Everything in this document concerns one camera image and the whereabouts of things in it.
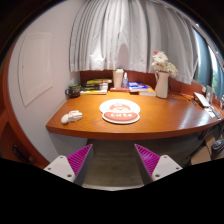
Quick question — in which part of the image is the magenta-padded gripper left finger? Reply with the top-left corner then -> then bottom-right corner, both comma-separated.
43,143 -> 95,187

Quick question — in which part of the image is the blue covered book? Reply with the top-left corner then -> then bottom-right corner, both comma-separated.
127,81 -> 150,93

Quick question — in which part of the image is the white flat device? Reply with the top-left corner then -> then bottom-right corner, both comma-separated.
193,91 -> 212,108

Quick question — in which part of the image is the yellow covered book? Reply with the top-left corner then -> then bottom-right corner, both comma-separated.
85,78 -> 113,85

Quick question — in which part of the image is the white flower bouquet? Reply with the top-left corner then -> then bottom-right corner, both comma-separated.
151,50 -> 179,78

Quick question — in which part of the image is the white and pink cartoon mouse pad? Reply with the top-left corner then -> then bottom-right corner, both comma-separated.
98,98 -> 141,125

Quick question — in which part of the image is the white computer mouse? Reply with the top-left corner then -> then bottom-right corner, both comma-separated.
60,110 -> 83,125

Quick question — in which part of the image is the clear spray bottle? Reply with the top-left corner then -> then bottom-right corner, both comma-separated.
121,71 -> 129,90

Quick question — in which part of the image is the white and yellow book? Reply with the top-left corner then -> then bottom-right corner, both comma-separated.
79,87 -> 109,95

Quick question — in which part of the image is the dark green mug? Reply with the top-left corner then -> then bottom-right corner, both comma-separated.
64,83 -> 82,99

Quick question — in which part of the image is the white curtain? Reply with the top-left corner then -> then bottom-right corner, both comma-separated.
68,0 -> 200,85

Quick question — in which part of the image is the dark red book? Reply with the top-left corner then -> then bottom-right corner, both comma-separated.
109,86 -> 130,93

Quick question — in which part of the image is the orange covered book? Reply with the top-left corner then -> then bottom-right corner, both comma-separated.
138,87 -> 157,97

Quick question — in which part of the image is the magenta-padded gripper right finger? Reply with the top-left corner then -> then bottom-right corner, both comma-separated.
134,143 -> 184,186

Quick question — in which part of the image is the white framed wall panel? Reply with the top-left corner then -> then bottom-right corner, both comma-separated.
17,32 -> 54,107

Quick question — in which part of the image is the black paperback book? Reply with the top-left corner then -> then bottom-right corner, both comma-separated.
80,86 -> 102,92
80,82 -> 102,89

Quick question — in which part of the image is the white jug vase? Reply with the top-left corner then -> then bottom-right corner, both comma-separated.
154,70 -> 171,99

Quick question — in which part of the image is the cream lidded tumbler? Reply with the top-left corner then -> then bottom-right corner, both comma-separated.
112,67 -> 125,89

